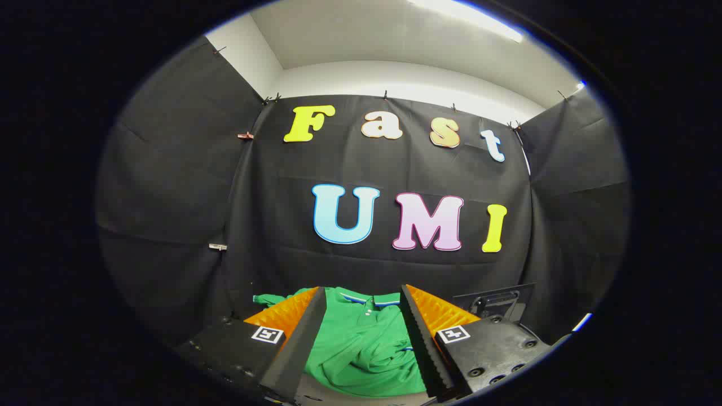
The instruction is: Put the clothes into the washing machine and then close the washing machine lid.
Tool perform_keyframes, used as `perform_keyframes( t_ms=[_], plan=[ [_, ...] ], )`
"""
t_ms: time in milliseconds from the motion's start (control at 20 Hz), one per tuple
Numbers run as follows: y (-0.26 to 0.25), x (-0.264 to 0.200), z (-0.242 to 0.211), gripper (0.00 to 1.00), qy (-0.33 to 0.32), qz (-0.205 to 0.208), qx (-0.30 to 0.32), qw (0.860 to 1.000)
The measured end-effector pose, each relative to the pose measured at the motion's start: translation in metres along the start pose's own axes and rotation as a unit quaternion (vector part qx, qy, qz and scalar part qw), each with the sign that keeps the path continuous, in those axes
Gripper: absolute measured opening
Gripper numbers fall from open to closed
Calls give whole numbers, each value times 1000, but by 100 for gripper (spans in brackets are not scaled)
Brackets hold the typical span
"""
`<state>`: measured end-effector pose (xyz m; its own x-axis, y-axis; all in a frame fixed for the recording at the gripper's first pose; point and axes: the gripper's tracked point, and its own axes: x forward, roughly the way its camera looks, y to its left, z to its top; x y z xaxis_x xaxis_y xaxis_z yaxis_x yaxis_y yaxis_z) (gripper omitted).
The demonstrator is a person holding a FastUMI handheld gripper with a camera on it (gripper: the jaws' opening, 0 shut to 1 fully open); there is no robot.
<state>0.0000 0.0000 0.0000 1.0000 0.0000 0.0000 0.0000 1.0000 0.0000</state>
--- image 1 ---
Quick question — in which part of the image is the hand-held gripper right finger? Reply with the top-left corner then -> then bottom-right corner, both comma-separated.
399,284 -> 554,402

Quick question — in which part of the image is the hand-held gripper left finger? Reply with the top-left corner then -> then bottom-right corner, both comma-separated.
175,286 -> 328,404

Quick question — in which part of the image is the green polo shirt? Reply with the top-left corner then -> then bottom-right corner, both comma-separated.
253,286 -> 429,398

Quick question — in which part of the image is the black backdrop cloth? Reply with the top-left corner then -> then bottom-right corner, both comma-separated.
96,37 -> 631,346

